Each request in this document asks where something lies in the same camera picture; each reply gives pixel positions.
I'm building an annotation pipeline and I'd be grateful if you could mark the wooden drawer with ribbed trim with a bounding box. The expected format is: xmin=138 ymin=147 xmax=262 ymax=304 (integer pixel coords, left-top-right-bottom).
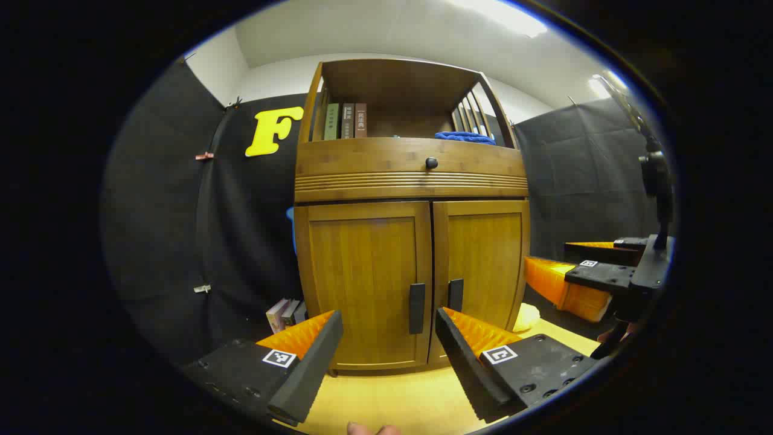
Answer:
xmin=294 ymin=138 xmax=530 ymax=203

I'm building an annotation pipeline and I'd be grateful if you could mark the small ceiling light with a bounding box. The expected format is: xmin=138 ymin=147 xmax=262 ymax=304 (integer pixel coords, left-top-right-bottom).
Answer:
xmin=589 ymin=69 xmax=629 ymax=100

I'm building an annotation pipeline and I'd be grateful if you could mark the black backdrop cloth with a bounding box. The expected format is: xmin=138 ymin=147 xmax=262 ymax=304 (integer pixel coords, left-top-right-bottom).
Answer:
xmin=103 ymin=57 xmax=665 ymax=369

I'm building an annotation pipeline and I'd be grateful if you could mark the pale yellow round object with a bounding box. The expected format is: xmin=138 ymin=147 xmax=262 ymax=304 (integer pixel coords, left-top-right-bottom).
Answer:
xmin=513 ymin=304 xmax=541 ymax=332

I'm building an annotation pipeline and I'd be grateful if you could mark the wooden double-door shoe cabinet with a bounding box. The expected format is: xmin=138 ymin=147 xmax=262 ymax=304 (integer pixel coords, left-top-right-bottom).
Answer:
xmin=292 ymin=57 xmax=532 ymax=376

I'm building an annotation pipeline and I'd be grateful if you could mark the wooden shoe cabinet door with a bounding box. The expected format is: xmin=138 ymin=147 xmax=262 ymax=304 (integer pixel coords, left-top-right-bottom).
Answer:
xmin=294 ymin=201 xmax=433 ymax=370
xmin=429 ymin=199 xmax=531 ymax=366

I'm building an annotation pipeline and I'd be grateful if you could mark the blue folded towel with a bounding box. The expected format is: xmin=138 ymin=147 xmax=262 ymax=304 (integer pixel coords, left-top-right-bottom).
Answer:
xmin=435 ymin=130 xmax=497 ymax=146

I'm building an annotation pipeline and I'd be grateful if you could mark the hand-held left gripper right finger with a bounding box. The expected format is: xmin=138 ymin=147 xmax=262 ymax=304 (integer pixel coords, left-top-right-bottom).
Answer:
xmin=435 ymin=306 xmax=600 ymax=424

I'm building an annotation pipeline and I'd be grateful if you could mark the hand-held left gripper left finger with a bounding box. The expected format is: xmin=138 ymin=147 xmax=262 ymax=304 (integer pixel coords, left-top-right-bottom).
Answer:
xmin=180 ymin=310 xmax=345 ymax=427

